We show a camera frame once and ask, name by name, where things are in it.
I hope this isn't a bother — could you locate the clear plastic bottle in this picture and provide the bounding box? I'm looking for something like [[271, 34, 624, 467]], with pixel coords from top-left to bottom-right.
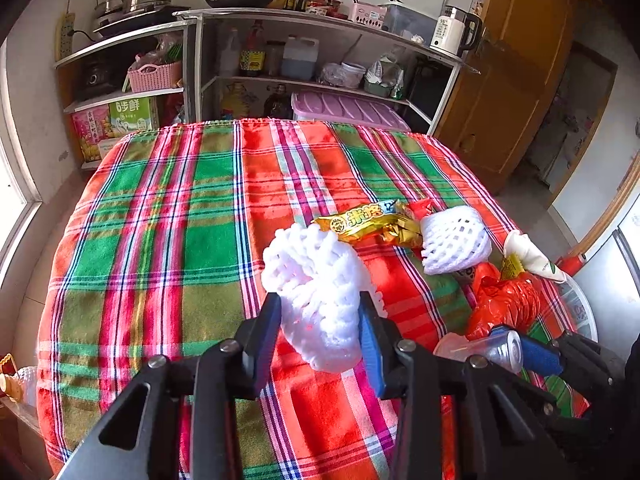
[[220, 27, 241, 78]]

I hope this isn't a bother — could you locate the green bowl with bags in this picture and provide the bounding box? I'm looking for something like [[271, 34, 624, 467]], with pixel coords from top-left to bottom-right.
[[364, 57, 406, 100]]

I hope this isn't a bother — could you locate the green cardboard box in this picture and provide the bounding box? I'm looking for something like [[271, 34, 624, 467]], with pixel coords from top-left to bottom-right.
[[107, 96, 161, 138]]

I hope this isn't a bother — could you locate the yellow power strip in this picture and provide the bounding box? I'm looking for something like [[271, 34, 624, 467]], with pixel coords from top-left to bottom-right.
[[59, 12, 76, 63]]

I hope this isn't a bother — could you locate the crumpled clear plastic bag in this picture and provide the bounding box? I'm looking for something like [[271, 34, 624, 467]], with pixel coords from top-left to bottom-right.
[[317, 62, 346, 86]]

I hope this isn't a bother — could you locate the glass jar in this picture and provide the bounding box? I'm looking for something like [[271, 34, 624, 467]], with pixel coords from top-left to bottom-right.
[[265, 40, 286, 78]]

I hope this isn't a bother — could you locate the black induction cooker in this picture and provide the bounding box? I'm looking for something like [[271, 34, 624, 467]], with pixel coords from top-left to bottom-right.
[[92, 6, 191, 38]]

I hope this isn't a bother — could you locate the pink cardboard box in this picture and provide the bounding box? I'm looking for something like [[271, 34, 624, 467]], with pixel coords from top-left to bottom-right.
[[71, 105, 113, 163]]

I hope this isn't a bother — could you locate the grey metal shelf rack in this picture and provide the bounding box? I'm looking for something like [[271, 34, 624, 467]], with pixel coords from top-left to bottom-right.
[[54, 19, 198, 171]]

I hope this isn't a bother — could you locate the plaid tablecloth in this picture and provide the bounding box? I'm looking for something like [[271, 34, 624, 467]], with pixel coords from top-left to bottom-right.
[[35, 117, 596, 480]]

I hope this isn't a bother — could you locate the clear plastic cup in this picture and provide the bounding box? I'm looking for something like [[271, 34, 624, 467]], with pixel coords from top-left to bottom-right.
[[434, 332, 481, 361]]

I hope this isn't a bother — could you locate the orange plastic bag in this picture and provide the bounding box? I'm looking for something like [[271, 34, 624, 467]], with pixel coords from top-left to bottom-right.
[[465, 262, 543, 343]]

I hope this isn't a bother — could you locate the red plastic item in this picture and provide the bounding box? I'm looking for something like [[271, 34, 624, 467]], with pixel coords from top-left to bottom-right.
[[557, 254, 587, 276]]

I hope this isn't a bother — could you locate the white jerrycan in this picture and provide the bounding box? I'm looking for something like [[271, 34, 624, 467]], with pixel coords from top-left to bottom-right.
[[281, 35, 321, 81]]

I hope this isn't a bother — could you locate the white electric kettle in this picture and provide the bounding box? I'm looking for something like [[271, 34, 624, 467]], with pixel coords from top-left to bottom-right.
[[430, 5, 483, 58]]

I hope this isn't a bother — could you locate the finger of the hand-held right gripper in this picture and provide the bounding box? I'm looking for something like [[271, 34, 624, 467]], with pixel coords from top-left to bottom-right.
[[490, 326, 626, 386]]

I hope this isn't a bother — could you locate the window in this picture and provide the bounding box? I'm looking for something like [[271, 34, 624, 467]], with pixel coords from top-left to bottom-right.
[[0, 40, 43, 281]]

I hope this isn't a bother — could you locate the white plastic tub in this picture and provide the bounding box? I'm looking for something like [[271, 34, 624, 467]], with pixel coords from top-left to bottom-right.
[[340, 61, 368, 90]]

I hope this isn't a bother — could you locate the white metal shelf rack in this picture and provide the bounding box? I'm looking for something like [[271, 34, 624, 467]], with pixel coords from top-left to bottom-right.
[[172, 7, 482, 136]]

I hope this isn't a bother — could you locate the wooden door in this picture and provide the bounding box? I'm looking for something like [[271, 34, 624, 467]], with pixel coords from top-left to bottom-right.
[[432, 0, 581, 196]]

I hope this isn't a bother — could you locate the pink woven basket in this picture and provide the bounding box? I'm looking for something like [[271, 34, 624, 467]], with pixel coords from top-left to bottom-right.
[[127, 61, 183, 93]]

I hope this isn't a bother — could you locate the yellow cooking oil bottle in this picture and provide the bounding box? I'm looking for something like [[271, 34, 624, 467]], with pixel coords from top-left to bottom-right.
[[220, 82, 251, 121]]

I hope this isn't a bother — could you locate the grey plastic container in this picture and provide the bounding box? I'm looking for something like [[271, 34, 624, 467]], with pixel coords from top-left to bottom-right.
[[382, 2, 438, 46]]

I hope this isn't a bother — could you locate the yellow snack wrapper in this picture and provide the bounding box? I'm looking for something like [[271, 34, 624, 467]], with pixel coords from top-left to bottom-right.
[[311, 200, 426, 250]]

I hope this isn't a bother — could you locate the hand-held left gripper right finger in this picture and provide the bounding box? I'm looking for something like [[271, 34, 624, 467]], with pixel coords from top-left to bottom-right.
[[357, 291, 566, 480]]

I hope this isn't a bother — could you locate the white refrigerator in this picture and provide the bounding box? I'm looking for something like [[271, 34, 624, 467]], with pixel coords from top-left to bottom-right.
[[572, 195, 640, 361]]

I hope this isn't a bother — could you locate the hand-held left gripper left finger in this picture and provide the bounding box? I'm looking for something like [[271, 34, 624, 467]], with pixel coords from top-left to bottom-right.
[[55, 291, 284, 480]]

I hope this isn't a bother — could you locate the pink chopstick holder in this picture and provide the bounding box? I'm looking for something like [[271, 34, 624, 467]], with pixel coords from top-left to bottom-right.
[[348, 2, 388, 28]]

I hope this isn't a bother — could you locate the red snack wrapper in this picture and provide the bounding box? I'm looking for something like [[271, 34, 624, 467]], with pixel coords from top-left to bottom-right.
[[407, 199, 437, 221]]

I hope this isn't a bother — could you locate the storage box with pink lid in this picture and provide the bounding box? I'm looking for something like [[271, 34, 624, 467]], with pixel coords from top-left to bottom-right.
[[291, 91, 412, 133]]

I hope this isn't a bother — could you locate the white foam fruit net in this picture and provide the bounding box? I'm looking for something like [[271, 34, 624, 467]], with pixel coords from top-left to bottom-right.
[[262, 224, 388, 373], [420, 206, 493, 276]]

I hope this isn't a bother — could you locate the soy sauce bottle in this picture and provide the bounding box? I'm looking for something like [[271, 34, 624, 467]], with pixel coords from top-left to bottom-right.
[[239, 20, 266, 77]]

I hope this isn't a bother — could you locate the black kitchen appliance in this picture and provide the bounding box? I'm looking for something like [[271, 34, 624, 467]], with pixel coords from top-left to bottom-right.
[[77, 57, 126, 101]]

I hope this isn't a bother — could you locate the white paper bag green print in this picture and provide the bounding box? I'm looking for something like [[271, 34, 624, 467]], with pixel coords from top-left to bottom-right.
[[502, 229, 571, 283]]

